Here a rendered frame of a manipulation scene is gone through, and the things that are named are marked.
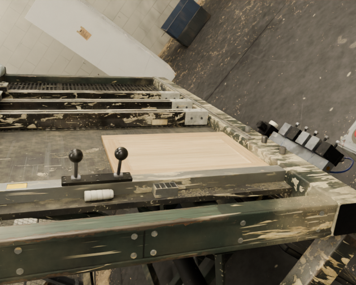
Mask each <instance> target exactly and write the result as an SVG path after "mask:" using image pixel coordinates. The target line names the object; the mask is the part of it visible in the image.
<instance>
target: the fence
mask: <svg viewBox="0 0 356 285"><path fill-rule="evenodd" d="M285 173H286V170H284V169H283V168H282V167H280V166H279V165H273V166H257V167H239V168H230V169H213V170H196V171H179V172H162V173H153V174H136V175H131V176H132V178H133V181H132V182H119V183H103V184H88V185H72V186H64V187H62V185H61V179H59V180H42V181H32V182H16V183H0V205H2V204H15V203H23V202H36V201H50V200H63V199H71V198H84V192H85V191H94V190H103V189H109V190H110V189H112V190H113V191H114V195H124V194H132V193H145V192H152V189H153V183H167V182H175V184H176V185H177V186H178V188H179V190H180V189H193V188H207V187H220V186H228V185H241V184H254V183H268V182H282V181H284V179H285ZM24 183H27V187H26V188H15V189H6V188H7V185H8V184H24Z"/></svg>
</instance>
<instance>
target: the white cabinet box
mask: <svg viewBox="0 0 356 285"><path fill-rule="evenodd" d="M25 19H27V20H28V21H30V22H31V23H33V24H34V25H36V26H37V27H39V28H40V29H41V30H43V31H44V32H46V33H47V34H49V35H50V36H52V37H53V38H55V39H56V40H58V41H59V42H61V43H62V44H63V45H65V46H66V47H68V48H70V49H71V50H72V51H74V52H75V53H77V54H78V55H80V56H81V57H83V58H84V59H86V60H87V61H88V62H90V63H91V64H93V65H95V66H96V67H98V68H99V69H100V70H102V71H103V72H105V73H106V74H108V75H109V76H134V77H153V76H156V77H165V78H166V79H168V80H170V81H172V80H173V79H174V77H175V75H176V74H175V72H174V71H173V69H172V68H171V67H170V66H169V64H167V63H166V62H165V61H164V60H162V59H161V58H159V57H158V56H157V55H155V54H154V53H153V52H152V51H150V50H149V49H148V48H146V47H145V46H143V44H141V43H140V42H138V41H137V40H136V39H135V38H133V37H132V36H131V35H129V34H128V33H127V32H126V31H124V30H123V29H121V28H120V27H119V26H118V25H116V24H115V23H114V22H112V21H111V20H110V19H108V18H107V17H106V16H104V15H103V14H102V13H100V12H99V11H98V10H96V9H95V8H94V7H93V6H91V5H90V4H89V3H88V2H86V1H85V0H35V2H34V3H33V5H32V7H31V8H30V10H29V11H28V13H27V14H26V16H25Z"/></svg>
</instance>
